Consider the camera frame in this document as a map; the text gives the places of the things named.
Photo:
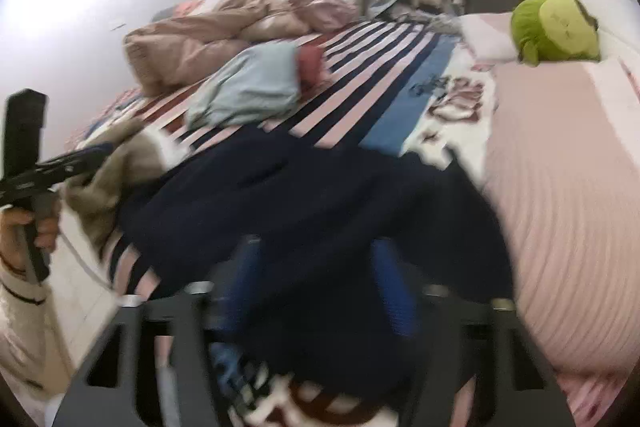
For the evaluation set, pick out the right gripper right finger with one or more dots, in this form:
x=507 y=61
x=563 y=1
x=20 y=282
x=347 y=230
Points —
x=454 y=341

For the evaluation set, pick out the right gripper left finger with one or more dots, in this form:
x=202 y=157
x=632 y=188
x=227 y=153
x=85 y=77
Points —
x=152 y=366

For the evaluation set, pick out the dark navy sweater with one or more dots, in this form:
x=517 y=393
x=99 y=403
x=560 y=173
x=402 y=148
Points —
x=321 y=251

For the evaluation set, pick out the white sleeve left forearm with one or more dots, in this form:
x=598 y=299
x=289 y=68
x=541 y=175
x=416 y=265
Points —
x=23 y=345

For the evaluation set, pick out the tan fleece garment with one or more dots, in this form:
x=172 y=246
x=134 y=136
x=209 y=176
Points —
x=141 y=154

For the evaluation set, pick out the pink ribbed pillow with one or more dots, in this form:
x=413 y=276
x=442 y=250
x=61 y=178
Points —
x=562 y=168

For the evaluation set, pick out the pink brown comforter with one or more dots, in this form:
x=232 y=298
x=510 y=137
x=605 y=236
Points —
x=185 y=49

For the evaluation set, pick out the light blue grey garment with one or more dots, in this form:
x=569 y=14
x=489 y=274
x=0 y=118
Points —
x=259 y=83

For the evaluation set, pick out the striped bed sheet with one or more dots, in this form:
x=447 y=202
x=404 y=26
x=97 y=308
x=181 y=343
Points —
x=342 y=115

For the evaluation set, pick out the white pillow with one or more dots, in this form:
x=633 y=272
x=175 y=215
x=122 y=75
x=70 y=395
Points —
x=488 y=35

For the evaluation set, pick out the green plush toy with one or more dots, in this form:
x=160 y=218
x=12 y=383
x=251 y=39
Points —
x=554 y=31

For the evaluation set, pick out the black camera box left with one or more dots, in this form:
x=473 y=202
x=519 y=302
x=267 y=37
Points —
x=22 y=130

